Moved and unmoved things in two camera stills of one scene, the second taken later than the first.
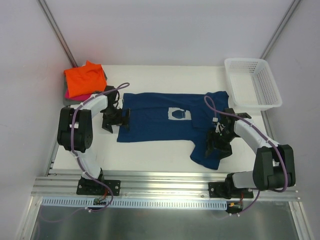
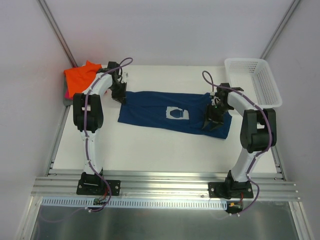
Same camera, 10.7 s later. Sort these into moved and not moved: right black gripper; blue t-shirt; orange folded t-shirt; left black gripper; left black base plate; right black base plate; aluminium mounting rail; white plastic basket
Moved: right black gripper; blue t-shirt; left black gripper
Not moved: right black base plate; left black base plate; aluminium mounting rail; orange folded t-shirt; white plastic basket
